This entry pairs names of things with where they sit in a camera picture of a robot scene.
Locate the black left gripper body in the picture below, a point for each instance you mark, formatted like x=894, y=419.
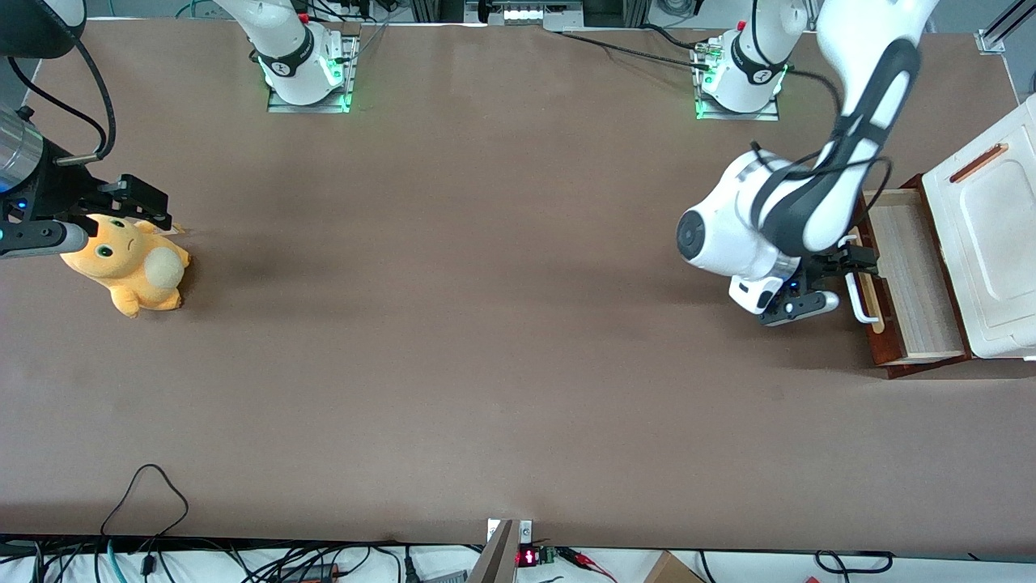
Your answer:
x=823, y=269

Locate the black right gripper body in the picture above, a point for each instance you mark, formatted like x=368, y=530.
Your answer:
x=58, y=191

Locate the brown wooden drawer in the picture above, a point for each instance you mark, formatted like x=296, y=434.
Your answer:
x=914, y=275

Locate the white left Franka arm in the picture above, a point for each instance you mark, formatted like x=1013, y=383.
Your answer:
x=728, y=235

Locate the orange plush toy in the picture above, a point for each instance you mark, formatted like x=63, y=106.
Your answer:
x=121, y=267

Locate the white-topped brown wooden cabinet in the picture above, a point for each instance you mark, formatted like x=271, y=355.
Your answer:
x=1004, y=267

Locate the brown cardboard box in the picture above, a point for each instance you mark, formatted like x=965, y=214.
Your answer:
x=672, y=571

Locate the red black clip leads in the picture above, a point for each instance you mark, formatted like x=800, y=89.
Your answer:
x=579, y=557

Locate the white lit device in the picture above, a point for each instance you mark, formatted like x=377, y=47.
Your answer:
x=526, y=14

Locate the red LED display module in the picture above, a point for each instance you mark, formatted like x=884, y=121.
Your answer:
x=527, y=557

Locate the grey metal profile bar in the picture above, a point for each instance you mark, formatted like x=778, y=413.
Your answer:
x=498, y=559

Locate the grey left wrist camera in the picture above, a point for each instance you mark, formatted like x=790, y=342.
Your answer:
x=801, y=308

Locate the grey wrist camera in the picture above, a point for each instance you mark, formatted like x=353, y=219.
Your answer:
x=40, y=237
x=801, y=308

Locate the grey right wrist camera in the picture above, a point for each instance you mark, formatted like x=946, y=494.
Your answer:
x=40, y=237

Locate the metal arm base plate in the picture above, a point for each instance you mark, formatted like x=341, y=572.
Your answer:
x=761, y=116
x=353, y=73

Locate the aluminium frame profile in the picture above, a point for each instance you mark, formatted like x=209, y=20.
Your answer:
x=991, y=40

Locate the small white bracket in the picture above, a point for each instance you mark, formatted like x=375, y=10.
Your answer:
x=526, y=530

